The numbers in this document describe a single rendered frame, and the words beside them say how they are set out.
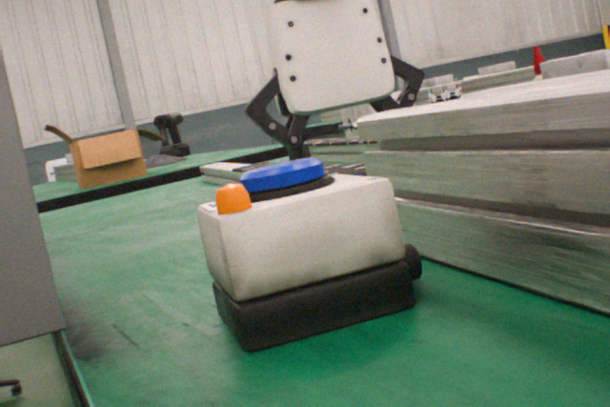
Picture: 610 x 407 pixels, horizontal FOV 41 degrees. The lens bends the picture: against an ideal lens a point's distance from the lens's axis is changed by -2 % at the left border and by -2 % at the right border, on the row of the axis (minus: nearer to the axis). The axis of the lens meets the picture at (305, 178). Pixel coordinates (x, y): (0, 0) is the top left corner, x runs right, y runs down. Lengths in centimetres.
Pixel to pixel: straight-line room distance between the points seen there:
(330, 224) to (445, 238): 9
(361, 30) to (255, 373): 44
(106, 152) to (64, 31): 904
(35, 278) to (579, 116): 32
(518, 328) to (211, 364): 13
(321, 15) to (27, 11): 1095
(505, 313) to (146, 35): 1146
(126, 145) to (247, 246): 226
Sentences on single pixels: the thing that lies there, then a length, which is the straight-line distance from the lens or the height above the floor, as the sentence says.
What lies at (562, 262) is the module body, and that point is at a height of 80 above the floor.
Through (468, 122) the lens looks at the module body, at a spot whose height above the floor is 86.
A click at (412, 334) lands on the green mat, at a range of 34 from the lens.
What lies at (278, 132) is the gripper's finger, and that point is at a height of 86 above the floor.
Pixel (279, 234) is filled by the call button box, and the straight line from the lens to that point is 35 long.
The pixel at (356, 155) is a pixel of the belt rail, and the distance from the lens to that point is 127.
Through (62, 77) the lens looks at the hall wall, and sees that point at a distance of 1153.
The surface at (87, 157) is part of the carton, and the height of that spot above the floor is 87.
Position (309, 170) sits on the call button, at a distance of 37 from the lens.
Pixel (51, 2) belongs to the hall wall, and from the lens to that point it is 1165.
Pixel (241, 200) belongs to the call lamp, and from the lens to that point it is 35.
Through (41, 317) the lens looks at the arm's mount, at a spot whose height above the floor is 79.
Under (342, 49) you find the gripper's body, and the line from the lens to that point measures 70.
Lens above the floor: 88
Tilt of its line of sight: 5 degrees down
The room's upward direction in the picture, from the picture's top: 12 degrees counter-clockwise
